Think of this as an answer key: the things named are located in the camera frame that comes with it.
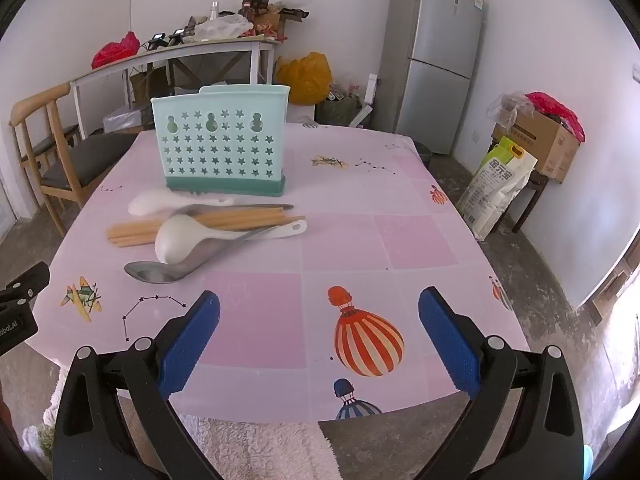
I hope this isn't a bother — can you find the white fleece clothing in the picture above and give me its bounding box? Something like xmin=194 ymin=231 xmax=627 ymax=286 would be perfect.
xmin=40 ymin=375 xmax=341 ymax=480

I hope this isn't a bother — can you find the bundle of wooden chopsticks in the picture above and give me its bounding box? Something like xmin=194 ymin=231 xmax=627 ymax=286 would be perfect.
xmin=106 ymin=206 xmax=307 ymax=248

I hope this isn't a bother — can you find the white side table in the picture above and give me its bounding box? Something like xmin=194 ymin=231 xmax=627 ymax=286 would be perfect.
xmin=69 ymin=37 xmax=277 ymax=141

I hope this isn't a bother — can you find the clear plastic wrap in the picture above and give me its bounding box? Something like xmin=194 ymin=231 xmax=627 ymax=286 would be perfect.
xmin=487 ymin=92 xmax=536 ymax=126

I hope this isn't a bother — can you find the white and green rice bag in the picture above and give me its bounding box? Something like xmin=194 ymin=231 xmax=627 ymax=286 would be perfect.
xmin=455 ymin=135 xmax=538 ymax=241

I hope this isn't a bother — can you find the brown packaging pile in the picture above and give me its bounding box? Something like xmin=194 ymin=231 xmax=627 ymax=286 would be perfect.
xmin=240 ymin=0 xmax=311 ymax=40

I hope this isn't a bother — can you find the white plastic bag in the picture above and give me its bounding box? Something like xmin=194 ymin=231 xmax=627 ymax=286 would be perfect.
xmin=192 ymin=14 xmax=255 ymax=41

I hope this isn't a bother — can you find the white ceramic spoon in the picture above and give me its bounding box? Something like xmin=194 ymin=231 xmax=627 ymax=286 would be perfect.
xmin=155 ymin=215 xmax=307 ymax=264
xmin=127 ymin=188 xmax=235 ymax=216

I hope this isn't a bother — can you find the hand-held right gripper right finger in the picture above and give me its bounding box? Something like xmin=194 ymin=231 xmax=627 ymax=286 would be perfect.
xmin=415 ymin=287 xmax=586 ymax=480

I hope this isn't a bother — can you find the mint green utensil holder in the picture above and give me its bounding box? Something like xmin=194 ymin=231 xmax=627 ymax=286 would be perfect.
xmin=151 ymin=85 xmax=291 ymax=196

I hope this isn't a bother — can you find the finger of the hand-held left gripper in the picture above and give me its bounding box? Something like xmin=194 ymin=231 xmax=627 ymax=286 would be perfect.
xmin=0 ymin=262 xmax=51 ymax=311

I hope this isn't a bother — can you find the dark green bag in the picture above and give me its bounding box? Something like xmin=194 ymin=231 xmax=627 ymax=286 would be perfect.
xmin=315 ymin=95 xmax=362 ymax=126

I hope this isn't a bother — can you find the wooden chair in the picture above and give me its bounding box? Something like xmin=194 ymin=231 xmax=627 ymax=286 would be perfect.
xmin=10 ymin=82 xmax=136 ymax=236

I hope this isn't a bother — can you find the metal spoon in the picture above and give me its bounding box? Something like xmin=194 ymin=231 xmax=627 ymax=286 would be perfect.
xmin=124 ymin=225 xmax=281 ymax=285

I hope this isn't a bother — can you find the black electronic device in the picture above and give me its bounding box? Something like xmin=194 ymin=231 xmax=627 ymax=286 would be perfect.
xmin=150 ymin=32 xmax=187 ymax=49

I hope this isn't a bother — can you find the yellow plastic bag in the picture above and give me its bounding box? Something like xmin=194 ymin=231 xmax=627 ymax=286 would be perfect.
xmin=275 ymin=51 xmax=333 ymax=106

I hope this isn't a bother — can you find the large cardboard box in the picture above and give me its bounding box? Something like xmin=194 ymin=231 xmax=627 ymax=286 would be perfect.
xmin=492 ymin=107 xmax=581 ymax=184

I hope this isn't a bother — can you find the small cardboard box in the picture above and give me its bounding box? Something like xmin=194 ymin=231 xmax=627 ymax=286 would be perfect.
xmin=129 ymin=67 xmax=171 ymax=102

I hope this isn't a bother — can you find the red plastic bag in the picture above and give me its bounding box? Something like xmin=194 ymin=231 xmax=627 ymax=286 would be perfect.
xmin=525 ymin=91 xmax=586 ymax=143

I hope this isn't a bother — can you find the grey refrigerator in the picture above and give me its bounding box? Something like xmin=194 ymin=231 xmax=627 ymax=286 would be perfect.
xmin=372 ymin=0 xmax=486 ymax=156

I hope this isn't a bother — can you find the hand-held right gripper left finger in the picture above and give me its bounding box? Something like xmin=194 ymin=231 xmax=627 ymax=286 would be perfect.
xmin=52 ymin=290 xmax=223 ymax=480

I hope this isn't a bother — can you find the dark wooden stool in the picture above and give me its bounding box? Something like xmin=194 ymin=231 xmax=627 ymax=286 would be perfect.
xmin=510 ymin=170 xmax=551 ymax=233

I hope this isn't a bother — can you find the red mesh bag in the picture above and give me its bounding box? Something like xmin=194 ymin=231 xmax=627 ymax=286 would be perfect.
xmin=91 ymin=31 xmax=141 ymax=70

